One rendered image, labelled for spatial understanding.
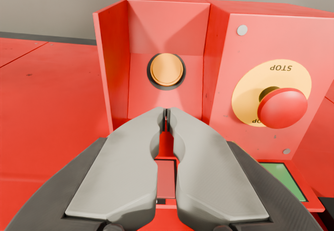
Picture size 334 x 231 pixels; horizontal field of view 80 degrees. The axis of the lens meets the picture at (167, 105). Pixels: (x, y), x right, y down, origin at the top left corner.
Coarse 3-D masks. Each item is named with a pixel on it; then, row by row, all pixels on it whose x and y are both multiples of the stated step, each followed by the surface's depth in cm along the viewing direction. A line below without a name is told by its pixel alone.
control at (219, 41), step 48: (144, 0) 21; (192, 0) 23; (144, 48) 24; (192, 48) 24; (240, 48) 17; (288, 48) 17; (144, 96) 24; (192, 96) 24; (240, 144) 22; (288, 144) 22
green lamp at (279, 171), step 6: (270, 168) 22; (276, 168) 22; (282, 168) 22; (276, 174) 21; (282, 174) 21; (288, 174) 21; (282, 180) 21; (288, 180) 21; (288, 186) 20; (294, 186) 20; (294, 192) 20; (300, 192) 20; (300, 198) 19
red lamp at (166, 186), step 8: (160, 160) 22; (168, 160) 22; (160, 168) 21; (168, 168) 22; (160, 176) 21; (168, 176) 21; (160, 184) 20; (168, 184) 20; (160, 192) 19; (168, 192) 19
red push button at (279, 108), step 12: (264, 96) 17; (276, 96) 16; (288, 96) 16; (300, 96) 16; (264, 108) 17; (276, 108) 16; (288, 108) 16; (300, 108) 16; (264, 120) 17; (276, 120) 17; (288, 120) 17
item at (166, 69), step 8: (160, 56) 23; (168, 56) 23; (152, 64) 23; (160, 64) 23; (168, 64) 23; (176, 64) 23; (152, 72) 23; (160, 72) 23; (168, 72) 23; (176, 72) 23; (160, 80) 23; (168, 80) 23; (176, 80) 23
